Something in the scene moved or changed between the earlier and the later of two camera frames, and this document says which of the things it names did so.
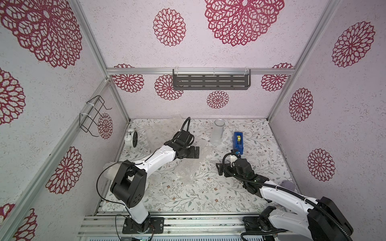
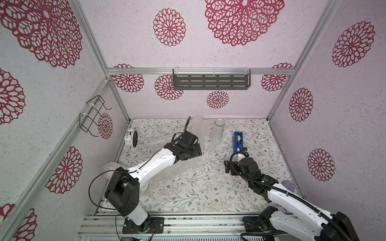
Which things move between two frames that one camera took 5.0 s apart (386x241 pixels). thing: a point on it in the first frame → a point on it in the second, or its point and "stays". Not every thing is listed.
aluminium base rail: [222, 225] stays
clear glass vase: [217, 132] stays
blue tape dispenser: [238, 142] stays
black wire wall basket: [93, 107] stays
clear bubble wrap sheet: [185, 169] → [198, 127]
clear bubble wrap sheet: [160, 131] → [177, 167]
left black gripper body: [186, 153] stays
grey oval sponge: [288, 184] stays
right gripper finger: [220, 167] → [227, 165]
